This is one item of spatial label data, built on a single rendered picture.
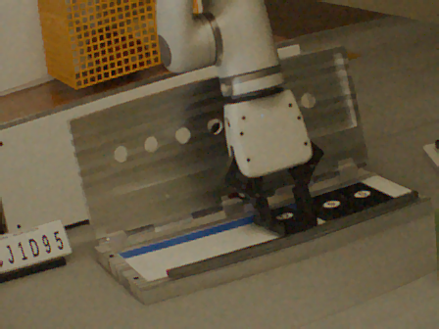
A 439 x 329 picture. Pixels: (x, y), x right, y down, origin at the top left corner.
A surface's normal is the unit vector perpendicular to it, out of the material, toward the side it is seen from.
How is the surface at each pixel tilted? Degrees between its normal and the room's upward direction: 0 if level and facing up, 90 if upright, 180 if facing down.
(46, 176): 90
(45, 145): 90
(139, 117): 83
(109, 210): 83
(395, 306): 0
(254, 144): 78
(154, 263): 0
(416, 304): 0
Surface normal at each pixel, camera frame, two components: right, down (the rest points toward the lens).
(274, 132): 0.39, 0.00
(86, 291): -0.15, -0.94
